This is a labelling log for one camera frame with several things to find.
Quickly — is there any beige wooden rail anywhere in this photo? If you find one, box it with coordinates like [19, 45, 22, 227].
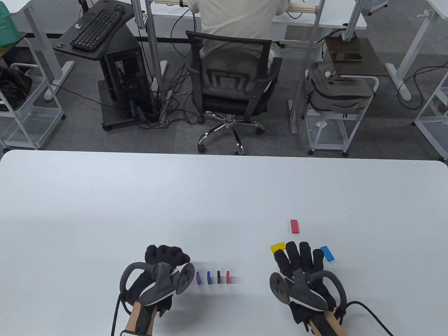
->
[287, 1, 317, 14]

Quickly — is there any green storage box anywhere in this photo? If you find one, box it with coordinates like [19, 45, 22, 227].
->
[0, 3, 21, 45]

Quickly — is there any black keyboard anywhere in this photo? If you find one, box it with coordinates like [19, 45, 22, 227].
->
[70, 8, 123, 52]

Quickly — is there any white power strip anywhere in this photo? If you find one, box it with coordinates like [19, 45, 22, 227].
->
[159, 89, 174, 124]

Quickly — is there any grey tracking controller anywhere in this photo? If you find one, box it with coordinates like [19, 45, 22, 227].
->
[269, 269, 348, 312]
[119, 261, 196, 307]

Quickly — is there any tangle of black floor cables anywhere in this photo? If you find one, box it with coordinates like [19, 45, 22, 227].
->
[138, 63, 204, 129]

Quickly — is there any person's right forearm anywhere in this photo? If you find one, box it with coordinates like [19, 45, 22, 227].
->
[306, 310, 347, 336]

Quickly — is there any black mesh office chair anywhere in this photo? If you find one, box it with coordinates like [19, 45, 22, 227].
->
[185, 30, 282, 155]

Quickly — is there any grey backpack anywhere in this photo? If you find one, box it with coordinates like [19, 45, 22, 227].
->
[306, 61, 375, 114]

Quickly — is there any brown wooden board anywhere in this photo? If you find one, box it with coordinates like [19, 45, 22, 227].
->
[324, 37, 388, 77]

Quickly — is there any person's left hand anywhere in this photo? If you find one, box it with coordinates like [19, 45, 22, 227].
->
[125, 244, 191, 318]

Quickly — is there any person's left forearm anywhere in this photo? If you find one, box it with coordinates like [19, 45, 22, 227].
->
[124, 301, 155, 336]

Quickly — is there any white desk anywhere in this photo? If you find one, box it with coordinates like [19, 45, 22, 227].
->
[385, 0, 448, 103]
[8, 0, 76, 102]
[145, 0, 367, 30]

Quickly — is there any black bag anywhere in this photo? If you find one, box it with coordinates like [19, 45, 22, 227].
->
[0, 66, 33, 110]

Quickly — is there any black smartphone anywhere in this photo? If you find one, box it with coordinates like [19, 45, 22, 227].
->
[331, 52, 363, 62]

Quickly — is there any person's right hand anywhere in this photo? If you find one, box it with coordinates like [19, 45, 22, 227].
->
[274, 241, 338, 324]

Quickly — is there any black glove cable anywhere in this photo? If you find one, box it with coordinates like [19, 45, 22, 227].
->
[338, 300, 394, 336]
[111, 294, 128, 336]

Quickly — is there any white wheeled cart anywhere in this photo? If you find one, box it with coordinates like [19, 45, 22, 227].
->
[0, 37, 66, 150]
[304, 75, 380, 156]

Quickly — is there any black computer cart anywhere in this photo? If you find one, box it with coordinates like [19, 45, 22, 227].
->
[53, 0, 159, 132]

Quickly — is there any white desk frame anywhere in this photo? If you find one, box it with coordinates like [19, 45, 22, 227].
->
[413, 75, 448, 161]

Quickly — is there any black computer tower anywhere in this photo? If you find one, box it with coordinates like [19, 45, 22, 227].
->
[104, 33, 155, 117]

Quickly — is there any aluminium frame post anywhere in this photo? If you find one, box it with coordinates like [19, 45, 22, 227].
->
[145, 0, 163, 84]

